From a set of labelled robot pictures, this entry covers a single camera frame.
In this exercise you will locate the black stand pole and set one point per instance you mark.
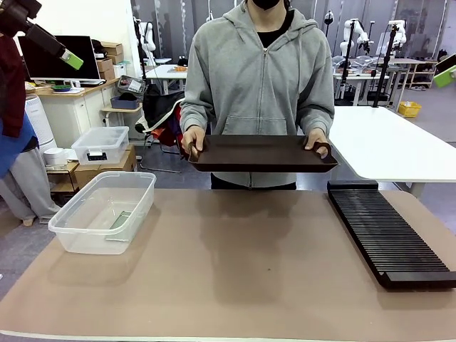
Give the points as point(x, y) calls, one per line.
point(347, 53)

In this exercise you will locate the person's right hand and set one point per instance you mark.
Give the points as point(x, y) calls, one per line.
point(194, 136)

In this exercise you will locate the black face mask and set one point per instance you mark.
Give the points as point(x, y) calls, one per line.
point(265, 3)

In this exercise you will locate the white background desk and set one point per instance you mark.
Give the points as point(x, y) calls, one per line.
point(165, 73)

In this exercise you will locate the small white side table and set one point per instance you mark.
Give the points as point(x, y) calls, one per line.
point(117, 111)

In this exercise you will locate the black undershirt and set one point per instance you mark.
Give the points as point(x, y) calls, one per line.
point(272, 37)

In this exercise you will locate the white air purifier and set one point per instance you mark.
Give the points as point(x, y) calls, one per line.
point(37, 121)

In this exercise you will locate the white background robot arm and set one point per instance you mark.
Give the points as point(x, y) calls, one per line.
point(399, 33)
point(361, 33)
point(149, 35)

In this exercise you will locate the small white cylinder device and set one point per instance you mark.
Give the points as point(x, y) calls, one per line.
point(55, 156)

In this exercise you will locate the dark brown serving tray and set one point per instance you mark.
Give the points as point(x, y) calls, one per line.
point(256, 156)

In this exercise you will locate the black computer monitor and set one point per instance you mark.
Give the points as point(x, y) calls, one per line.
point(42, 66)

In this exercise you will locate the black pole with lamp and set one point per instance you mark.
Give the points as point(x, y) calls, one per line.
point(328, 21)

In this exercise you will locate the person in grey hoodie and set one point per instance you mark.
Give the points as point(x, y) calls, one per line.
point(260, 89)

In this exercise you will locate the large brown cardboard box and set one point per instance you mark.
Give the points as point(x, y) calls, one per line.
point(117, 167)

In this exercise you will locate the navy blue bin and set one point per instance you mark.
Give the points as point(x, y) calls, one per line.
point(124, 102)

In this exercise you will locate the stacked cardboard boxes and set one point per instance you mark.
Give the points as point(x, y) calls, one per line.
point(108, 60)

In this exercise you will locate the grey-sleeved left forearm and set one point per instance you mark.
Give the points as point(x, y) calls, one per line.
point(315, 117)

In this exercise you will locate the grey-sleeved right forearm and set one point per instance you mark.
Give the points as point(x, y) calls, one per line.
point(194, 115)

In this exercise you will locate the black chair with clothes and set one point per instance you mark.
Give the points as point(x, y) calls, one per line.
point(158, 110)

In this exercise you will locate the yellow plastic bin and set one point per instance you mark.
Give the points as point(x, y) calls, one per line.
point(409, 109)

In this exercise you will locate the black tripod pole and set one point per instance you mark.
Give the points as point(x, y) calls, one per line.
point(386, 64)

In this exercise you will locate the black slotted PCB rack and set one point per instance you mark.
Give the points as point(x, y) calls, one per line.
point(392, 235)

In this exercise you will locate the person's left hand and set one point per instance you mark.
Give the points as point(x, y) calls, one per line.
point(315, 138)

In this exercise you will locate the wooden open shelf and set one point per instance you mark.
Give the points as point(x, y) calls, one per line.
point(424, 73)

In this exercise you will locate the clear plastic open box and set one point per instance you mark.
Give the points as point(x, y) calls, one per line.
point(89, 246)

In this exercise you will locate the large white table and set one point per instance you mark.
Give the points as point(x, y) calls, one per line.
point(384, 142)

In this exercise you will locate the clear lidded storage box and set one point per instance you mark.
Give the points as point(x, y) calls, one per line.
point(101, 142)

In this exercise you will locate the bystander in maroon jacket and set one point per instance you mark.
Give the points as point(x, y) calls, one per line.
point(14, 142)

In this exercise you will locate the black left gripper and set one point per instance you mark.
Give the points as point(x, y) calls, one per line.
point(16, 14)

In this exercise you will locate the black labelled parts tray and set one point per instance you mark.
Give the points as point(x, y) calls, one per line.
point(131, 85)

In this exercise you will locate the green round dish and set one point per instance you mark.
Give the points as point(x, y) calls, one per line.
point(61, 87)

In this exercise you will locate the white cabinet desk wooden top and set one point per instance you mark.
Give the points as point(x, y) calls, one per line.
point(71, 107)

